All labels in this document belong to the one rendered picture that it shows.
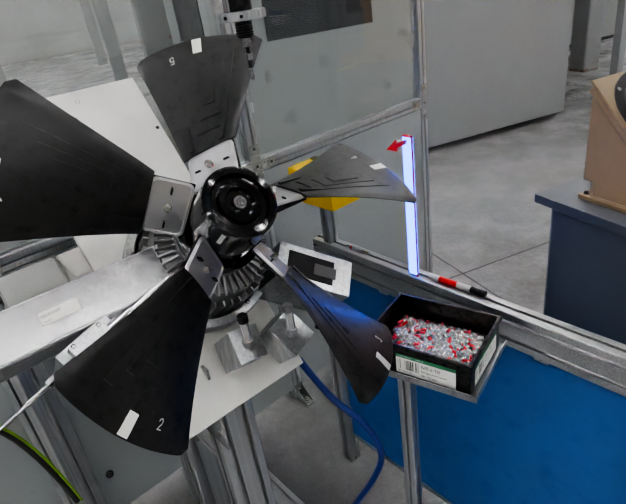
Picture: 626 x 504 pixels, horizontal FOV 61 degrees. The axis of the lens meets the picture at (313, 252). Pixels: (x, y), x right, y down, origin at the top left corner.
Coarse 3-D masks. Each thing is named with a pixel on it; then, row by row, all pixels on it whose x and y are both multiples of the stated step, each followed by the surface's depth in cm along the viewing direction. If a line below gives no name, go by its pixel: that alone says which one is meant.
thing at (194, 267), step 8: (200, 240) 78; (200, 248) 78; (208, 248) 80; (192, 256) 76; (200, 256) 78; (208, 256) 80; (216, 256) 82; (192, 264) 77; (200, 264) 79; (208, 264) 81; (216, 264) 83; (192, 272) 77; (200, 272) 79; (216, 272) 83; (200, 280) 79; (208, 280) 81; (208, 288) 82; (208, 296) 82
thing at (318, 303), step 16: (288, 272) 84; (304, 288) 83; (320, 288) 91; (304, 304) 79; (320, 304) 83; (336, 304) 90; (320, 320) 80; (336, 320) 83; (352, 320) 89; (368, 320) 94; (336, 336) 80; (352, 336) 84; (368, 336) 88; (384, 336) 93; (336, 352) 78; (352, 352) 81; (368, 352) 84; (384, 352) 88; (352, 368) 78; (368, 368) 81; (384, 368) 85; (352, 384) 77; (368, 384) 79; (368, 400) 77
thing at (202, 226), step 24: (240, 168) 81; (216, 192) 79; (240, 192) 81; (264, 192) 82; (192, 216) 81; (216, 216) 77; (240, 216) 79; (264, 216) 81; (192, 240) 85; (216, 240) 79; (240, 240) 78; (240, 264) 88
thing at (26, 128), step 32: (0, 96) 71; (32, 96) 72; (0, 128) 71; (32, 128) 72; (64, 128) 73; (0, 160) 72; (32, 160) 73; (64, 160) 74; (96, 160) 75; (128, 160) 76; (0, 192) 72; (32, 192) 74; (64, 192) 75; (96, 192) 76; (128, 192) 78; (0, 224) 74; (32, 224) 75; (64, 224) 77; (96, 224) 79; (128, 224) 80
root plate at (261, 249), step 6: (258, 246) 84; (264, 246) 89; (258, 252) 81; (264, 252) 85; (270, 252) 88; (264, 258) 81; (270, 258) 84; (270, 264) 81; (276, 264) 84; (282, 264) 88; (276, 270) 81; (282, 270) 84; (282, 276) 82
